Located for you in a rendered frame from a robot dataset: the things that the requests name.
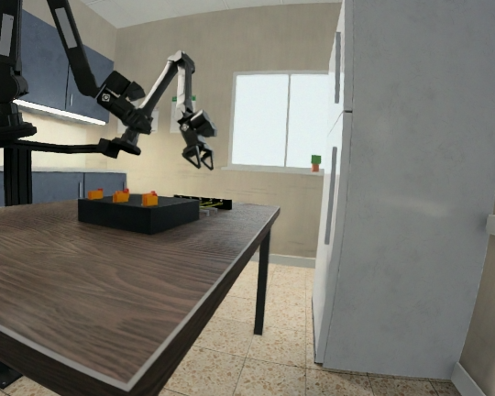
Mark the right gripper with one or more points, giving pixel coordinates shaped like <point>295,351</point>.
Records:
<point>130,117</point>

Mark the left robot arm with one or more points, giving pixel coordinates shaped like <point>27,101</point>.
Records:
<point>197,120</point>

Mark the black vertical panel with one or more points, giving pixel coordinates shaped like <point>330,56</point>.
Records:
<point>227,204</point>

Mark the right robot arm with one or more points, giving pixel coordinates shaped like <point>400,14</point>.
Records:
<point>13,84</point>

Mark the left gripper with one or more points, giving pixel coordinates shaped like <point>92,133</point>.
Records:
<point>195,149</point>

